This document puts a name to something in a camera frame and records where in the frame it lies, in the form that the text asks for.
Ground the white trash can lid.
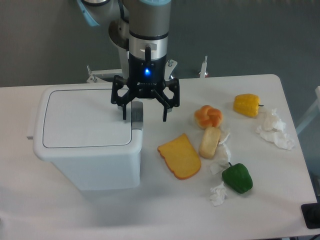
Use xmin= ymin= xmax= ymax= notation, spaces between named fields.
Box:
xmin=42 ymin=88 xmax=132 ymax=148

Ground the small crumpled white tissue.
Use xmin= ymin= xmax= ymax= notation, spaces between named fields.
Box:
xmin=209 ymin=181 xmax=227 ymax=207

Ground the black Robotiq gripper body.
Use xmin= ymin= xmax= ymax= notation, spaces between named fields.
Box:
xmin=126 ymin=53 xmax=167 ymax=99

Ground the yellow toast bread slice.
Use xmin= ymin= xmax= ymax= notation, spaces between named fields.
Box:
xmin=157 ymin=133 xmax=202 ymax=180

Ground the green bell pepper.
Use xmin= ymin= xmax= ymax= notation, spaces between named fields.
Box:
xmin=221 ymin=163 xmax=253 ymax=194

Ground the black device at table edge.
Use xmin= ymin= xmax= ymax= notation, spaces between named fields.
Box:
xmin=301 ymin=203 xmax=320 ymax=229

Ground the yellow bell pepper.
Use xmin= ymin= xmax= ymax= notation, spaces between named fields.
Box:
xmin=233 ymin=93 xmax=263 ymax=118

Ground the white furniture edge at right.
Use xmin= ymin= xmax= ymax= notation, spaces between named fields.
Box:
xmin=295 ymin=86 xmax=320 ymax=135

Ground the large crumpled white tissue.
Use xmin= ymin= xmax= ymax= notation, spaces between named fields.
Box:
xmin=255 ymin=108 xmax=295 ymax=151

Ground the white plastic trash can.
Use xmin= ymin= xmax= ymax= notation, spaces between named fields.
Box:
xmin=33 ymin=83 xmax=143 ymax=191

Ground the round knotted bread roll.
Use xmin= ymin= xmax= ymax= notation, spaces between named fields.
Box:
xmin=193 ymin=105 xmax=224 ymax=129

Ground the crumpled tissue beside bun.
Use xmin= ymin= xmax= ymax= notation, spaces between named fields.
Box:
xmin=209 ymin=128 xmax=231 ymax=175

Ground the pale oblong bread bun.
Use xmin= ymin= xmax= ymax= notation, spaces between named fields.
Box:
xmin=199 ymin=126 xmax=221 ymax=159

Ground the white metal robot base frame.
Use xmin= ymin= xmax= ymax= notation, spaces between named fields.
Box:
xmin=86 ymin=55 xmax=209 ymax=84

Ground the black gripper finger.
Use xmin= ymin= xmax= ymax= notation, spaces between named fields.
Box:
xmin=110 ymin=75 xmax=136 ymax=120
xmin=152 ymin=78 xmax=180 ymax=122

